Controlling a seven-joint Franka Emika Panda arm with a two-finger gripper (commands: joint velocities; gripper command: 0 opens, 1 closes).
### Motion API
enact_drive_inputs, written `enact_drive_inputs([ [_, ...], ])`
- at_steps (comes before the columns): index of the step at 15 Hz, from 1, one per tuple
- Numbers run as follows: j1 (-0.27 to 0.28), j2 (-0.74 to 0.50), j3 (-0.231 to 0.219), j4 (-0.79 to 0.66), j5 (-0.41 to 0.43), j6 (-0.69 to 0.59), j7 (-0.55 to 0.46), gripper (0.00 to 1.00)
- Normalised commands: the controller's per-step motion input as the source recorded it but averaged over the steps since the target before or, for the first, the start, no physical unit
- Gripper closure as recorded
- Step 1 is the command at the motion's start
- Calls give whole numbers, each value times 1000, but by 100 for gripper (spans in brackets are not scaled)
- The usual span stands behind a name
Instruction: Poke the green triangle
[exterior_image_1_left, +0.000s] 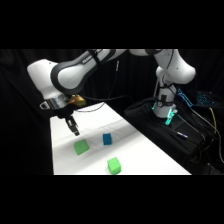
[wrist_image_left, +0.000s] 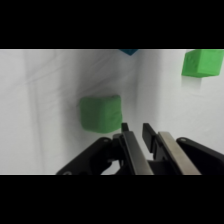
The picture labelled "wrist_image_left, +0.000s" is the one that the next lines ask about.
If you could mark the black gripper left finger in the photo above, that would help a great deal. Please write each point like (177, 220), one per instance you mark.
(136, 153)

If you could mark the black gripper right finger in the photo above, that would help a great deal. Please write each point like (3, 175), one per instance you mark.
(170, 153)

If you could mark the green cube left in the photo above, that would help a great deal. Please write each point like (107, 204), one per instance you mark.
(100, 114)

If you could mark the green cube block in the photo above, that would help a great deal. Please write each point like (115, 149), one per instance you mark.
(202, 62)

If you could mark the blue cube block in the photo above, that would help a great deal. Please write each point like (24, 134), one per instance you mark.
(128, 51)

